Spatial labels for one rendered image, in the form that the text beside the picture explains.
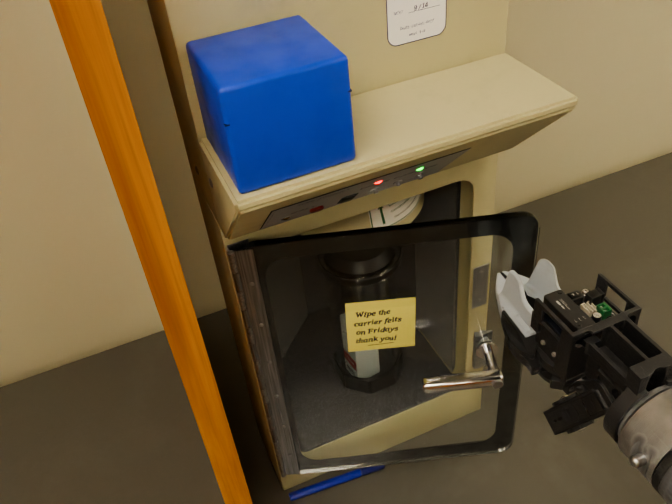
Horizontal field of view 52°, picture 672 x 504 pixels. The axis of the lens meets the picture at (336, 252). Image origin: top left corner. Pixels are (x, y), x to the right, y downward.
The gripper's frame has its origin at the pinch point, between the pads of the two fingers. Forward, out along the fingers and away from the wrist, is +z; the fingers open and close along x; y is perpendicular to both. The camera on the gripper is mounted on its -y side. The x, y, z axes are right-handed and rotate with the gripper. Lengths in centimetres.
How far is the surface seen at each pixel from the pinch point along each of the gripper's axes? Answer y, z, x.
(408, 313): -3.6, 4.6, 9.2
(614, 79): -16, 55, -63
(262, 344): -5.8, 10.0, 24.7
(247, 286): 2.9, 10.0, 24.8
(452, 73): 20.1, 10.1, 1.0
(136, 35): 14, 55, 25
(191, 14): 30.8, 11.5, 24.1
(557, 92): 20.1, 1.7, -4.8
